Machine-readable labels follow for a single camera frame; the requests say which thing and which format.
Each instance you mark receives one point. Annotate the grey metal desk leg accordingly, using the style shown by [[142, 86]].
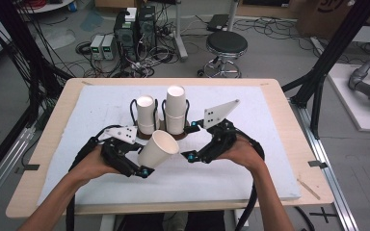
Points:
[[180, 38], [232, 16]]

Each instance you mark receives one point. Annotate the grey power supply unit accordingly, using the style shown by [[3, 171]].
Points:
[[109, 47], [96, 47]]

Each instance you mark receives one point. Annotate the black round stool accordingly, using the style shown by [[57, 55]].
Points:
[[226, 43]]

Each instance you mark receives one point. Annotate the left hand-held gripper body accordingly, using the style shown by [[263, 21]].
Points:
[[117, 157]]

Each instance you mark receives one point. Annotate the person's dark trousers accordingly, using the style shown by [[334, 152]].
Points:
[[141, 223]]

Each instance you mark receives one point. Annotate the white platform board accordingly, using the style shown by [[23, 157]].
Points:
[[343, 96]]

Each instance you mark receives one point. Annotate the round white table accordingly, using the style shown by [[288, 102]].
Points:
[[51, 6]]

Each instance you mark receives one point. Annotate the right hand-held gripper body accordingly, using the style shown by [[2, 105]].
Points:
[[221, 134]]

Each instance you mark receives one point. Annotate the white foam board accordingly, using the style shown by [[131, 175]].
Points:
[[221, 186]]

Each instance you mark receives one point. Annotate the person's left hand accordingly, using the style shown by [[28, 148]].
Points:
[[91, 166]]

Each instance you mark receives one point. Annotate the light wooden table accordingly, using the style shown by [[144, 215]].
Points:
[[287, 128]]

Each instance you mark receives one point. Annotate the small white box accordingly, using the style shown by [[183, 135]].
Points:
[[131, 14]]

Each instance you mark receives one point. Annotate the black computer tower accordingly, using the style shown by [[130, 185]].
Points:
[[125, 38], [147, 25]]

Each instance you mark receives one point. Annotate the black tape strip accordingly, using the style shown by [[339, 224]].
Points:
[[31, 167], [318, 164]]

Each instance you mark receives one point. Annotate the large cardboard box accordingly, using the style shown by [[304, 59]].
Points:
[[327, 16]]

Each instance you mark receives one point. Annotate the person's right hand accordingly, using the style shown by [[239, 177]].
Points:
[[244, 154]]

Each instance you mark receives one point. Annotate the wooden cup holder black rods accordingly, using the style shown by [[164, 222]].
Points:
[[180, 136], [140, 136]]

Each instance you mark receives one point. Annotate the stack of white paper cups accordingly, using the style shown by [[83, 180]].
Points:
[[147, 115], [175, 112]]

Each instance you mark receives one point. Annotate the thin wooden stick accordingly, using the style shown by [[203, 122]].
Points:
[[309, 189]]

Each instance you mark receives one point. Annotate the aluminium floor rail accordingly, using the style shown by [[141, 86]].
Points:
[[3, 166], [327, 179]]

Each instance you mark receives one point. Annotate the single white paper cup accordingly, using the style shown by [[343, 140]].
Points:
[[155, 150]]

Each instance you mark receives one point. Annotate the flat black device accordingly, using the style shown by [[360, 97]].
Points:
[[217, 22]]

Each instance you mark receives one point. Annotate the blue tape roll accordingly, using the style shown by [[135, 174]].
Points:
[[72, 6]]

